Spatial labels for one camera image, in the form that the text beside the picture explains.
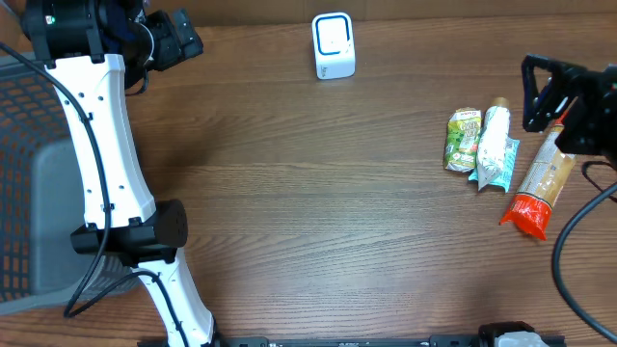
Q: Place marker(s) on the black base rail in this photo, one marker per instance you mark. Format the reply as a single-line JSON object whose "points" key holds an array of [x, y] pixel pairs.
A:
{"points": [[385, 341]]}

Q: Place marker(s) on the white barcode scanner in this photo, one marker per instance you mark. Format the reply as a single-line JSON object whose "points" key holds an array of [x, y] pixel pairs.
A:
{"points": [[333, 46]]}

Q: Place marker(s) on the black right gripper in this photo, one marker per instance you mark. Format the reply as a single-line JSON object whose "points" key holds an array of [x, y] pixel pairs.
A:
{"points": [[549, 72]]}

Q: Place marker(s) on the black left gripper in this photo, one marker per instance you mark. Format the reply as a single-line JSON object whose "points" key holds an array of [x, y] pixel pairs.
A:
{"points": [[178, 37]]}

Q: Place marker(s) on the grey plastic shopping basket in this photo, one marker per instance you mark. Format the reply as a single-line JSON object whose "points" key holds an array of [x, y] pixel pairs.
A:
{"points": [[41, 195]]}

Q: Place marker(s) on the green juice carton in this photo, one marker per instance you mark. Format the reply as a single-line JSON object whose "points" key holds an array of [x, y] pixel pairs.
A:
{"points": [[462, 138]]}

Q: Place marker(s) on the teal wipes packet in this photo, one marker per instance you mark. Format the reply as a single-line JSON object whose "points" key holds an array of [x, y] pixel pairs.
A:
{"points": [[503, 180]]}

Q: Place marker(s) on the white cream tube gold cap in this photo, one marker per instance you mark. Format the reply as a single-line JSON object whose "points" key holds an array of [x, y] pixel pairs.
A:
{"points": [[491, 147]]}

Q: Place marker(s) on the orange pasta packet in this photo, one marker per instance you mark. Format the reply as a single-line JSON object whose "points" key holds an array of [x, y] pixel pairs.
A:
{"points": [[531, 208]]}

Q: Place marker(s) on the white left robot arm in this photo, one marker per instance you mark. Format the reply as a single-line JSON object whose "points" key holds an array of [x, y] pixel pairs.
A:
{"points": [[96, 53]]}

